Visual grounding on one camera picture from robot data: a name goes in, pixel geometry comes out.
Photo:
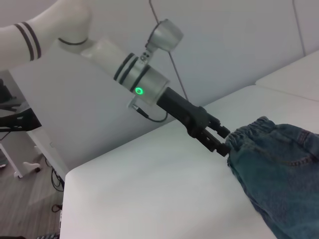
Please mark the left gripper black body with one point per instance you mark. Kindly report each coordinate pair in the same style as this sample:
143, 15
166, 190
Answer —
184, 112

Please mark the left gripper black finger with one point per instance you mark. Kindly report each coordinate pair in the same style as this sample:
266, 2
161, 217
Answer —
214, 144
219, 125

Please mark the blue denim shorts with print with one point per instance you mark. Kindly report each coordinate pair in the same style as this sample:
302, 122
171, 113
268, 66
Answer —
279, 174

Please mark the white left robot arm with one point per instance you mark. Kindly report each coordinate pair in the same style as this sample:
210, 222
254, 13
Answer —
74, 30

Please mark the black desk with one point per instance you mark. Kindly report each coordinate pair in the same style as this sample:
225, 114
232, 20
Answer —
17, 117

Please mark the white table leg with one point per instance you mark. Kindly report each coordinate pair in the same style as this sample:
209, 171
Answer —
25, 166

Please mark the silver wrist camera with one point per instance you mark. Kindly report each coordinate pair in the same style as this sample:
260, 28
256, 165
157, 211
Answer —
165, 35

